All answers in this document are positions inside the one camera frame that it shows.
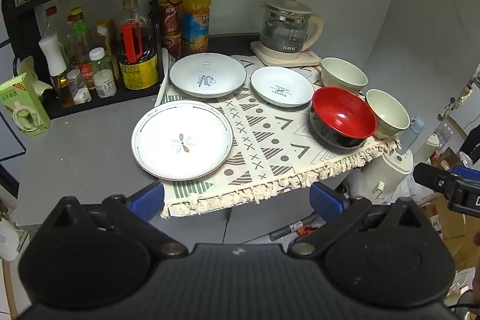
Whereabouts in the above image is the green label sauce bottle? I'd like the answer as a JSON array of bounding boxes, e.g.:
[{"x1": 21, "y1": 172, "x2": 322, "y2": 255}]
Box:
[{"x1": 67, "y1": 7, "x2": 96, "y2": 90}]

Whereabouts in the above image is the small white plate blue print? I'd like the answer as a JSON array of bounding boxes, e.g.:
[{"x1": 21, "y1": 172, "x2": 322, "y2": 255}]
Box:
[{"x1": 250, "y1": 66, "x2": 315, "y2": 108}]

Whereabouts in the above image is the orange juice bottle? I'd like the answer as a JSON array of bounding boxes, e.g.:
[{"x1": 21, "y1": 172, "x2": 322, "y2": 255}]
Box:
[{"x1": 182, "y1": 0, "x2": 211, "y2": 54}]

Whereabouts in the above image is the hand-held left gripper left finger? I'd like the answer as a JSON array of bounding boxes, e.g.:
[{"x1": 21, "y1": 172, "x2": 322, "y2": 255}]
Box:
[{"x1": 35, "y1": 182, "x2": 188, "y2": 259}]

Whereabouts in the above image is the red and black bowl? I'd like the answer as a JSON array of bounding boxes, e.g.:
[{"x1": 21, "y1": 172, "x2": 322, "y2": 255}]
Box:
[{"x1": 310, "y1": 87, "x2": 377, "y2": 149}]

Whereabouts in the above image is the cream bowl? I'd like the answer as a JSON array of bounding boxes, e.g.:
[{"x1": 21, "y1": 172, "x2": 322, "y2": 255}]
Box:
[
  {"x1": 365, "y1": 88, "x2": 410, "y2": 139},
  {"x1": 320, "y1": 57, "x2": 368, "y2": 94}
]

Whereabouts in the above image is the glass electric kettle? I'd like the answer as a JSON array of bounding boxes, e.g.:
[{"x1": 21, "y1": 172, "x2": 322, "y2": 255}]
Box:
[{"x1": 260, "y1": 0, "x2": 324, "y2": 53}]

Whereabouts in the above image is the white plastic jug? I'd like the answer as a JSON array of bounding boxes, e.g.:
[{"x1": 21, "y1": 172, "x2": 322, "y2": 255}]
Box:
[{"x1": 369, "y1": 148, "x2": 414, "y2": 201}]

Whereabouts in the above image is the red drink can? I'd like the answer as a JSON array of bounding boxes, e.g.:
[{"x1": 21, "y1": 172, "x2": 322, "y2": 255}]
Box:
[
  {"x1": 161, "y1": 32, "x2": 183, "y2": 59},
  {"x1": 157, "y1": 0, "x2": 183, "y2": 36}
]

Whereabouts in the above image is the patterned fringed table cloth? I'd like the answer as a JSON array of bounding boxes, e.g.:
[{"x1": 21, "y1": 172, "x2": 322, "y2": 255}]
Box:
[{"x1": 155, "y1": 54, "x2": 402, "y2": 219}]

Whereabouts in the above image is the soy sauce bottle red handle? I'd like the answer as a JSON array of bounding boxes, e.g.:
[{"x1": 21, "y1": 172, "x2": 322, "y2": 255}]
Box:
[{"x1": 117, "y1": 0, "x2": 160, "y2": 90}]

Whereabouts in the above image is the green cardboard box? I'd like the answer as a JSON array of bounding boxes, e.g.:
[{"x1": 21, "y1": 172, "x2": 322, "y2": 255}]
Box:
[{"x1": 0, "y1": 73, "x2": 51, "y2": 138}]

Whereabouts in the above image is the grey blue thermos bottle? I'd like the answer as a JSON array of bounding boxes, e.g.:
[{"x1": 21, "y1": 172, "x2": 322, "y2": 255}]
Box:
[{"x1": 397, "y1": 116, "x2": 425, "y2": 156}]

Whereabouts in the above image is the white plate with flower print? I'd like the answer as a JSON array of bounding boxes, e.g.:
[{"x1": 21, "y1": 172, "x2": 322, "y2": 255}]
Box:
[{"x1": 131, "y1": 100, "x2": 234, "y2": 182}]

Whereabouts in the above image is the brown cardboard box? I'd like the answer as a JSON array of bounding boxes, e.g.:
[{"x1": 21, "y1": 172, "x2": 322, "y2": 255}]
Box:
[{"x1": 420, "y1": 193, "x2": 480, "y2": 268}]

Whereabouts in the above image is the crumpled paper tissue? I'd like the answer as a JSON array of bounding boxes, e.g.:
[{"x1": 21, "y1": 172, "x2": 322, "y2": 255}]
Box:
[{"x1": 17, "y1": 55, "x2": 54, "y2": 96}]

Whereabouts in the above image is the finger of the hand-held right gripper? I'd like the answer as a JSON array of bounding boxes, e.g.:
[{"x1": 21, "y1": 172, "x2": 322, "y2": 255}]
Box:
[
  {"x1": 412, "y1": 163, "x2": 463, "y2": 195},
  {"x1": 452, "y1": 166, "x2": 480, "y2": 181}
]

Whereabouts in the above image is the large white plate blue print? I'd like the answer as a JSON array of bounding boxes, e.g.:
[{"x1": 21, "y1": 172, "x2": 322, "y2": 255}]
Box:
[{"x1": 169, "y1": 52, "x2": 247, "y2": 99}]

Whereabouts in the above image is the clear bottle red cap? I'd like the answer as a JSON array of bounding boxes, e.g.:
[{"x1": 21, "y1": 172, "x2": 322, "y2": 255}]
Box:
[{"x1": 41, "y1": 6, "x2": 62, "y2": 40}]

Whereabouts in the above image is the black metal rack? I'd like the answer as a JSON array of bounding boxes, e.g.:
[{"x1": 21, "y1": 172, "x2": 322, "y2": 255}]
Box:
[{"x1": 0, "y1": 0, "x2": 169, "y2": 120}]

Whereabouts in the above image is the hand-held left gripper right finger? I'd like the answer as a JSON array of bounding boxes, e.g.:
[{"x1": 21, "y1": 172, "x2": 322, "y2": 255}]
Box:
[{"x1": 287, "y1": 181, "x2": 432, "y2": 258}]

